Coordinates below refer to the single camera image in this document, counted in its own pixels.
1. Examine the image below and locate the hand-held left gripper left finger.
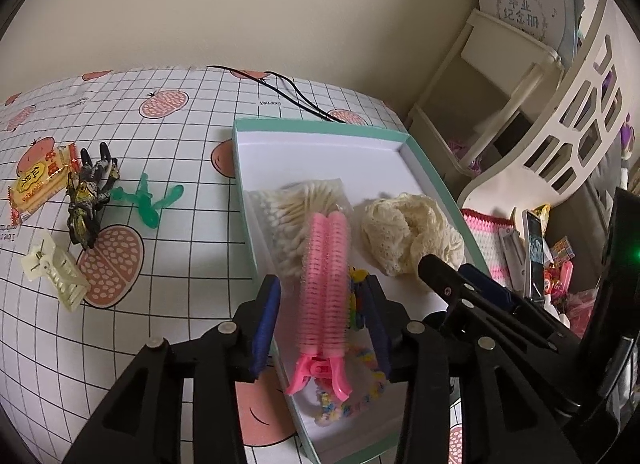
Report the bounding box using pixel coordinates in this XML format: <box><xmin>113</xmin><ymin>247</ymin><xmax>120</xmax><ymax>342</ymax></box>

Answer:
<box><xmin>62</xmin><ymin>274</ymin><xmax>282</xmax><ymax>464</ymax></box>

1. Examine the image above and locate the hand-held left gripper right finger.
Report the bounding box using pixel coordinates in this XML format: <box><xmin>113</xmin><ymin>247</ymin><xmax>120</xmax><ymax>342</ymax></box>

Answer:
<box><xmin>360</xmin><ymin>274</ymin><xmax>581</xmax><ymax>464</ymax></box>

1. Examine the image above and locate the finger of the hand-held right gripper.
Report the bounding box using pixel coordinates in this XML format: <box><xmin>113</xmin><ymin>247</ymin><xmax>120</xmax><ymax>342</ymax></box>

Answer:
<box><xmin>416</xmin><ymin>253</ymin><xmax>582</xmax><ymax>361</ymax></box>
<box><xmin>456</xmin><ymin>263</ymin><xmax>582</xmax><ymax>341</ymax></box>

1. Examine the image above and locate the cream lace cloth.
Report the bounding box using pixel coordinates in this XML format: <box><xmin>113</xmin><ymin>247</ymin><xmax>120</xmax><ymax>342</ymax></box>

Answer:
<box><xmin>360</xmin><ymin>193</ymin><xmax>467</xmax><ymax>278</ymax></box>

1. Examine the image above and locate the pastel fuzzy twisted wire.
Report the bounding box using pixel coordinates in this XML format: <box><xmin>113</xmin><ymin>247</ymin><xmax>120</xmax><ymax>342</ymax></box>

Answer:
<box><xmin>305</xmin><ymin>343</ymin><xmax>389</xmax><ymax>429</ymax></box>

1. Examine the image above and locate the pink hair roller clip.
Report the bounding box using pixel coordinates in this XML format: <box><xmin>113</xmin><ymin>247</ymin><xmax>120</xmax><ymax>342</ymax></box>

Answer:
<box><xmin>286</xmin><ymin>210</ymin><xmax>354</xmax><ymax>401</ymax></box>

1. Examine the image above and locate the clear bag of cotton swabs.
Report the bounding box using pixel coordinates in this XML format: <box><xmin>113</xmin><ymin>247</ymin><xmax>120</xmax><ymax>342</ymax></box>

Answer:
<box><xmin>249</xmin><ymin>179</ymin><xmax>352</xmax><ymax>285</ymax></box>

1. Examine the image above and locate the green plastic toy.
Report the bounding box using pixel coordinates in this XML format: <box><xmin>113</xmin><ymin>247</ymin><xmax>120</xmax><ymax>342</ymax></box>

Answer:
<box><xmin>111</xmin><ymin>172</ymin><xmax>186</xmax><ymax>231</ymax></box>

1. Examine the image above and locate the teal cardboard box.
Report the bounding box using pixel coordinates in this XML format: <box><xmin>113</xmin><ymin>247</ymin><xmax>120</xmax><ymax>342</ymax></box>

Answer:
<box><xmin>232</xmin><ymin>116</ymin><xmax>494</xmax><ymax>463</ymax></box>

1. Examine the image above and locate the cream hair claw clip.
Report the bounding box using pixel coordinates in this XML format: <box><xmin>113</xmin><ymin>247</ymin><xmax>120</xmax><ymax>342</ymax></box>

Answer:
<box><xmin>20</xmin><ymin>228</ymin><xmax>92</xmax><ymax>313</ymax></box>

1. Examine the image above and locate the yellow rice cracker packet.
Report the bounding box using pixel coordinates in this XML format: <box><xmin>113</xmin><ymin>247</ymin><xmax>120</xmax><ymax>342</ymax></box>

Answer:
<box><xmin>7</xmin><ymin>143</ymin><xmax>83</xmax><ymax>225</ymax></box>

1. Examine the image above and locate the pink and white crochet mat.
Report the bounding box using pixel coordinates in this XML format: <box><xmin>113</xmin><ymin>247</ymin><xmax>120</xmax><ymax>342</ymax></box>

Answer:
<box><xmin>460</xmin><ymin>208</ymin><xmax>527</xmax><ymax>291</ymax></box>

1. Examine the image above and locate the small puzzle cube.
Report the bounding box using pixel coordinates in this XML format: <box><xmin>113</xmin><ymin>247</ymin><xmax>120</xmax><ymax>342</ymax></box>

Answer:
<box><xmin>551</xmin><ymin>235</ymin><xmax>576</xmax><ymax>261</ymax></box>

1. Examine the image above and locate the white lattice plastic basket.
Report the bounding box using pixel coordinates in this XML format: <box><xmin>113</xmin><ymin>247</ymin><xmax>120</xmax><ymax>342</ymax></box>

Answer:
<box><xmin>456</xmin><ymin>0</ymin><xmax>640</xmax><ymax>207</ymax></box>

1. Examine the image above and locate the black and yellow toy robot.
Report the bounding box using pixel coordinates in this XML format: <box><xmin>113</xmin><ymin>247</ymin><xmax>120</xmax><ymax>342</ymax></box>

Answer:
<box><xmin>66</xmin><ymin>141</ymin><xmax>121</xmax><ymax>249</ymax></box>

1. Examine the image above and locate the black cable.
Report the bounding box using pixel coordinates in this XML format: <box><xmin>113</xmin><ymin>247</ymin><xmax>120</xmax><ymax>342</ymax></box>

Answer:
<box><xmin>207</xmin><ymin>65</ymin><xmax>352</xmax><ymax>125</ymax></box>

